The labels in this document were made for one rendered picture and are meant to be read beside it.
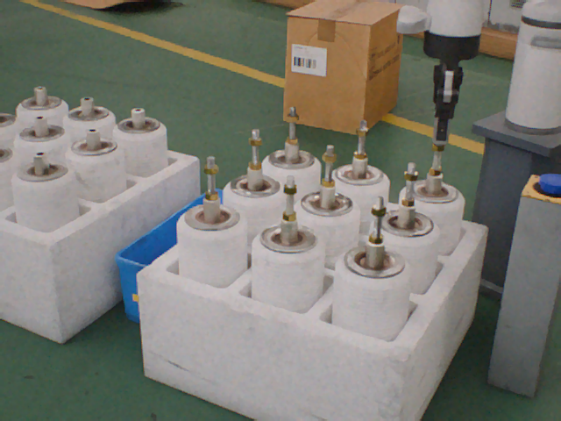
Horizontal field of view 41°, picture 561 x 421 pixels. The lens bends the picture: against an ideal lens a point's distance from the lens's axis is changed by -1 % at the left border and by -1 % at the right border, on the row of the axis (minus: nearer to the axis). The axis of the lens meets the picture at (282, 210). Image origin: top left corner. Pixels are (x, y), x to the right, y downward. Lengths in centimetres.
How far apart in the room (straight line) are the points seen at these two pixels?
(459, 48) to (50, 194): 63
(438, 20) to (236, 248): 40
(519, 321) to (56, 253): 67
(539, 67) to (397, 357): 55
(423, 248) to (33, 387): 59
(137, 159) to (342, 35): 82
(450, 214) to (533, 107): 25
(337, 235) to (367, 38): 99
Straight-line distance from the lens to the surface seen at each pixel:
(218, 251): 100
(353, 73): 199
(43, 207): 118
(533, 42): 124
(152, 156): 134
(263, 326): 96
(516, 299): 109
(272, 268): 95
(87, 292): 124
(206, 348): 104
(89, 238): 120
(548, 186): 102
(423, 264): 102
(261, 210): 108
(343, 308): 93
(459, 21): 102
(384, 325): 93
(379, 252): 92
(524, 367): 114
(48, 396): 114
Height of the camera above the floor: 72
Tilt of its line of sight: 27 degrees down
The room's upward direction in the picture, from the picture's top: 1 degrees clockwise
